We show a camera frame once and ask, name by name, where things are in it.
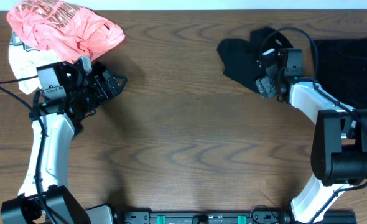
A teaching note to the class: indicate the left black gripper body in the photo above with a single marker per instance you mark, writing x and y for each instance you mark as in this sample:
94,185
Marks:
99,97

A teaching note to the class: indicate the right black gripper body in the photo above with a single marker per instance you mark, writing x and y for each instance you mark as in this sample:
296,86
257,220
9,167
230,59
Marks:
269,85

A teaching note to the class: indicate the black t-shirt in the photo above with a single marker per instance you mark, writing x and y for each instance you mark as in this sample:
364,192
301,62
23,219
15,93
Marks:
240,56

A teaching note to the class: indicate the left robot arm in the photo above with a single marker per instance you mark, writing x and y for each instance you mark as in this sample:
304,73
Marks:
45,189

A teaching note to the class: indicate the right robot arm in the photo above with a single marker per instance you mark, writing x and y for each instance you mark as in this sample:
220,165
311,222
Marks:
339,149

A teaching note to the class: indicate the black fabric storage container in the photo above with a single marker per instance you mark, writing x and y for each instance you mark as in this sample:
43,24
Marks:
342,70

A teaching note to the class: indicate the coral pink printed shirt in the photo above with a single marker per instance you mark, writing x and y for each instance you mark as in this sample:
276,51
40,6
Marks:
71,31

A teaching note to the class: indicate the white printed shirt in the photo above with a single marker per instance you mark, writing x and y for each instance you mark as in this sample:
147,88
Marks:
24,60

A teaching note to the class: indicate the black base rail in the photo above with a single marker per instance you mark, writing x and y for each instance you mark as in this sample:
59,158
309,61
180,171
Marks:
259,214

